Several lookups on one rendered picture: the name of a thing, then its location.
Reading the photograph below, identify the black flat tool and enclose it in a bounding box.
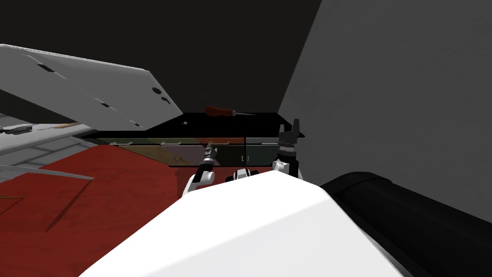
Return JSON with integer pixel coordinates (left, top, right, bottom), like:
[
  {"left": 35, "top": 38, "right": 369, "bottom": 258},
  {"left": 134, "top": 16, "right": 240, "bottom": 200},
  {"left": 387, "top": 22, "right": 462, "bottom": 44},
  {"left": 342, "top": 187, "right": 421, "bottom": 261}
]
[{"left": 0, "top": 125, "right": 33, "bottom": 135}]

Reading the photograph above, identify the red-handled screwdriver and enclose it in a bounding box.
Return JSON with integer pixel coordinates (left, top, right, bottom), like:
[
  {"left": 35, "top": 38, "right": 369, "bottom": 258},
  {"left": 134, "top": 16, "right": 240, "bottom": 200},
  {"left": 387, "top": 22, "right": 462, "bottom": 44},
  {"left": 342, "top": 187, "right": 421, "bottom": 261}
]
[{"left": 204, "top": 105, "right": 257, "bottom": 118}]

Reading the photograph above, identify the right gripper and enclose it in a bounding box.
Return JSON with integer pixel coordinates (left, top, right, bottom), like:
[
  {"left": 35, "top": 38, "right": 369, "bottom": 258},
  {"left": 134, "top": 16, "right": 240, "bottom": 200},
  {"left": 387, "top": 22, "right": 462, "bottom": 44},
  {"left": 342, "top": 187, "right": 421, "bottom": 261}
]
[{"left": 278, "top": 118, "right": 302, "bottom": 147}]

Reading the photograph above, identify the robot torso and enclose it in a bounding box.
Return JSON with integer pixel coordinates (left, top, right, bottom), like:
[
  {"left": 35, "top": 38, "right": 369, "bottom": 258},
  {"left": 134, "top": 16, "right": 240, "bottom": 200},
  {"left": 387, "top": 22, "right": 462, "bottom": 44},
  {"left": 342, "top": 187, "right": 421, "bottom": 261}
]
[{"left": 78, "top": 167, "right": 404, "bottom": 277}]

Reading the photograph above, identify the dark cabinet with drawers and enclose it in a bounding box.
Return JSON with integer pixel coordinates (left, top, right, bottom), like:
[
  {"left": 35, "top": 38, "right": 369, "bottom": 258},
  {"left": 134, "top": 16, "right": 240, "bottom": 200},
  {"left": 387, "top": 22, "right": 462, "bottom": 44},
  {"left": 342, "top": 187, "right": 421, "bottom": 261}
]
[{"left": 82, "top": 112, "right": 307, "bottom": 168}]

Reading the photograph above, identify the white tall appliance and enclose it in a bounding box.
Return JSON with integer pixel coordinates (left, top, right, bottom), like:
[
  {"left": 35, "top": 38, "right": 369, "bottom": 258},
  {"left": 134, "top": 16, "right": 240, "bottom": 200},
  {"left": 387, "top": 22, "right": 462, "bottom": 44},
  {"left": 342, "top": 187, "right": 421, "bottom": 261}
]
[{"left": 0, "top": 43, "right": 184, "bottom": 132}]

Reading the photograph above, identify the wooden-handled knife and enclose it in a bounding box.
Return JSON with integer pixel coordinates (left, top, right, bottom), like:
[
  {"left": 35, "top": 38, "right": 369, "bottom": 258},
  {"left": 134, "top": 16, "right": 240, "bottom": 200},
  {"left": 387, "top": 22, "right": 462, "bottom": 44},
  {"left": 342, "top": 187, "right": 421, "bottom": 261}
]
[{"left": 37, "top": 123, "right": 79, "bottom": 131}]

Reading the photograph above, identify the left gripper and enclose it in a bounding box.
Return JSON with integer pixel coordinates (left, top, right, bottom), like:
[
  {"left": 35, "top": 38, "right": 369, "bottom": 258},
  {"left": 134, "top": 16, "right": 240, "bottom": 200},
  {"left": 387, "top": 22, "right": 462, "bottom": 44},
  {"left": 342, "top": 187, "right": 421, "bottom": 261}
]
[{"left": 203, "top": 141, "right": 218, "bottom": 164}]

